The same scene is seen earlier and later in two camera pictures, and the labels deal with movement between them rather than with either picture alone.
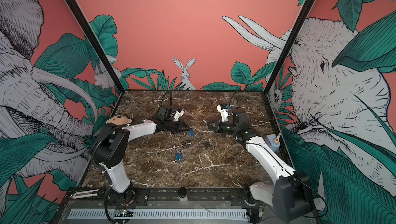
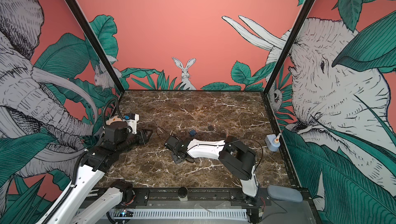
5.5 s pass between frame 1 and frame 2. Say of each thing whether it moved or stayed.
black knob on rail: stayed
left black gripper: moved
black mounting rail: stayed
